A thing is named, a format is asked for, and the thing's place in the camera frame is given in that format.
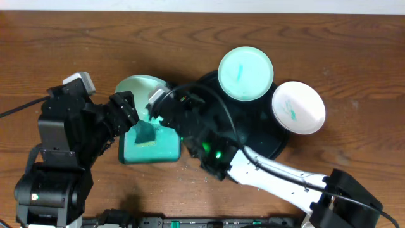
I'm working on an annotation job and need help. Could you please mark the dark green sponge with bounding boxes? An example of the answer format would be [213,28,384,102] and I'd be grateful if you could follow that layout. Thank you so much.
[135,120,156,146]

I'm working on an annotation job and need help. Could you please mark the mint plate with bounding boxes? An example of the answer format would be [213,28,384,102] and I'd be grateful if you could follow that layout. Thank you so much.
[115,75,166,124]
[218,46,274,101]

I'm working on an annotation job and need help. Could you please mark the white plate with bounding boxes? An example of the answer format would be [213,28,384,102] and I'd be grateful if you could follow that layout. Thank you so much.
[271,81,326,135]

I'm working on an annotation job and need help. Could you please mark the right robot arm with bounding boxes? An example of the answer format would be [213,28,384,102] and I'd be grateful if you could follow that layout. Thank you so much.
[146,85,399,227]

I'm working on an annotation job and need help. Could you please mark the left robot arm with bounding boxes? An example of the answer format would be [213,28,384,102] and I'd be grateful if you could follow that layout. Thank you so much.
[14,79,139,227]

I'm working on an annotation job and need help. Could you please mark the green rectangular tray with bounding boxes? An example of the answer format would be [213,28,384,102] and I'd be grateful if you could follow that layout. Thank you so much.
[118,122,181,165]

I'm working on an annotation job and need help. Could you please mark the black round tray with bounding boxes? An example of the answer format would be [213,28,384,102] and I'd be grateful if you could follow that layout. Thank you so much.
[190,70,290,160]

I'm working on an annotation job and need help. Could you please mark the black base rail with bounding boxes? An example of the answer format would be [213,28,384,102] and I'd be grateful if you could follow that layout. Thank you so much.
[82,209,301,228]

